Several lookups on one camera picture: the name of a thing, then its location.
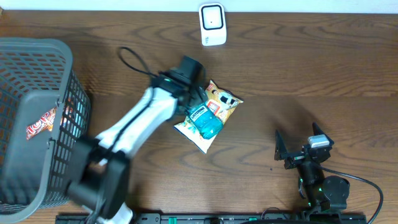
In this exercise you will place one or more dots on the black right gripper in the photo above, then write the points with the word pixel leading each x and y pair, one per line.
pixel 282 152

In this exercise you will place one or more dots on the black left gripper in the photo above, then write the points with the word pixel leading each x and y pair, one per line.
pixel 200 86

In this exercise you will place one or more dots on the yellow white snack bag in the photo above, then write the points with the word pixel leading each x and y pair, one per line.
pixel 222 103

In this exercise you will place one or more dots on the blue Listerine mouthwash bottle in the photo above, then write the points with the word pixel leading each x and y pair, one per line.
pixel 205 121

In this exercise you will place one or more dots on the orange red candy bar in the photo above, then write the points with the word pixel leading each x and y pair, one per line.
pixel 46 121

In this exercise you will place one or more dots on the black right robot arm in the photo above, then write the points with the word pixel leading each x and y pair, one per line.
pixel 326 194

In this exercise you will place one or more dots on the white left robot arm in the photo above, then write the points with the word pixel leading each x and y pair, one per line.
pixel 98 174

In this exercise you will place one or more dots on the white barcode scanner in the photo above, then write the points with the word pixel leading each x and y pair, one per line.
pixel 212 24

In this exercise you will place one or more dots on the grey plastic mesh basket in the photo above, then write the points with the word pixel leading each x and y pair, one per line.
pixel 36 76

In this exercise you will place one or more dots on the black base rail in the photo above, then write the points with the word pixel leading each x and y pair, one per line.
pixel 155 218

